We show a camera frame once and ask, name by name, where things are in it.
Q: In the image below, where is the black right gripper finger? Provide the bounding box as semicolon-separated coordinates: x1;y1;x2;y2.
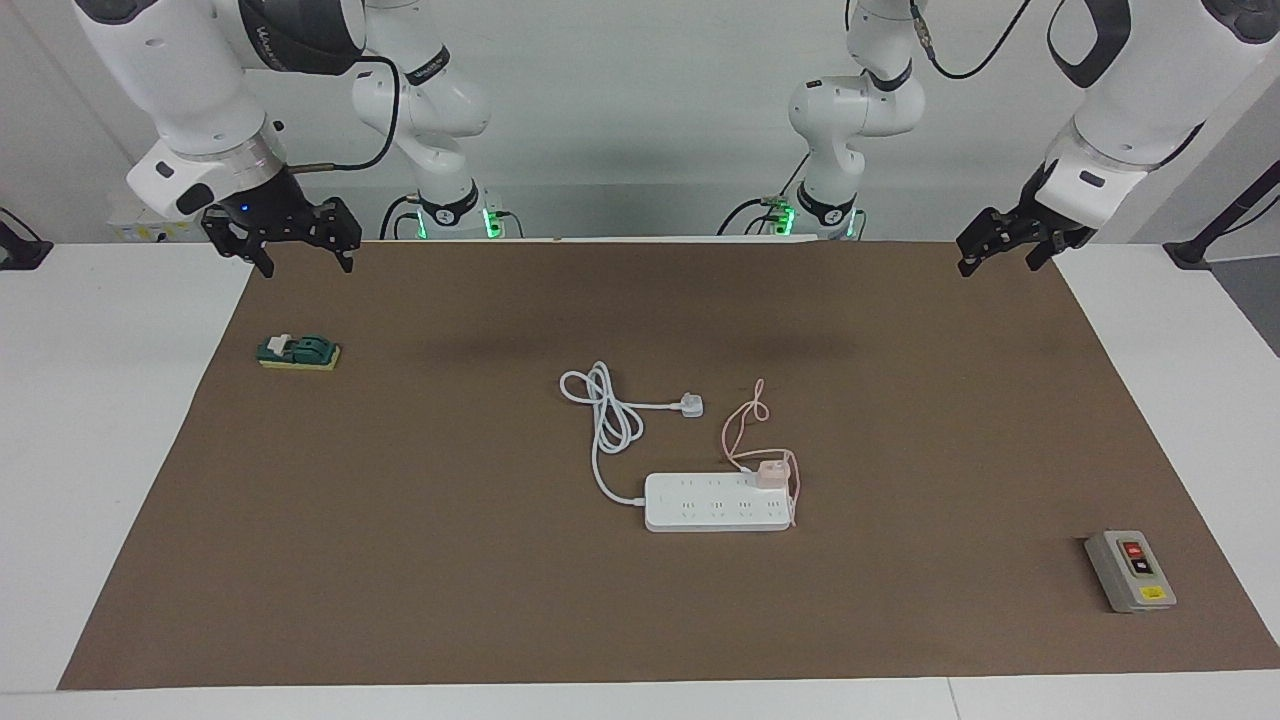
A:
202;206;277;279
310;196;363;274

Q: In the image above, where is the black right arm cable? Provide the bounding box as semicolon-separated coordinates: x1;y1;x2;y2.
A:
290;55;403;173

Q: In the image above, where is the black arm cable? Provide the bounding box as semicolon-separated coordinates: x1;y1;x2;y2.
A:
290;55;403;173
905;0;1033;81

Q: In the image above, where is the pink charging cable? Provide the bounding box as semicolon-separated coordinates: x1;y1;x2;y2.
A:
721;378;804;529

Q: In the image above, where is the black table clamp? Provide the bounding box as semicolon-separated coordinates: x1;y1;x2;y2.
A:
0;208;53;271

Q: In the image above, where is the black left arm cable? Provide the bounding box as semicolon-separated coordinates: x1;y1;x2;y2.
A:
905;0;1033;81

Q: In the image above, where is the yellowish box behind table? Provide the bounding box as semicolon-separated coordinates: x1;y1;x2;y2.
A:
108;213;216;244

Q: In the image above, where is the white power strip cord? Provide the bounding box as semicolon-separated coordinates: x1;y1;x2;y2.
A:
559;361;705;506

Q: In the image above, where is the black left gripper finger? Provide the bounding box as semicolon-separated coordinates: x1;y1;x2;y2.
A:
1024;231;1089;274
956;204;1037;279

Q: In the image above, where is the white power strip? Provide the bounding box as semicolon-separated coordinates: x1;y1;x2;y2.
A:
643;472;794;533

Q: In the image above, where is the black stand pole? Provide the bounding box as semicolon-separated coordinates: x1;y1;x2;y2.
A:
1165;160;1280;271

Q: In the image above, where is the brown table mat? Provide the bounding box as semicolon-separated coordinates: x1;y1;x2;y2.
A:
57;240;1280;691

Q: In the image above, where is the grey on-off switch box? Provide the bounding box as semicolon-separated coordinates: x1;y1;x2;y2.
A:
1085;529;1178;614

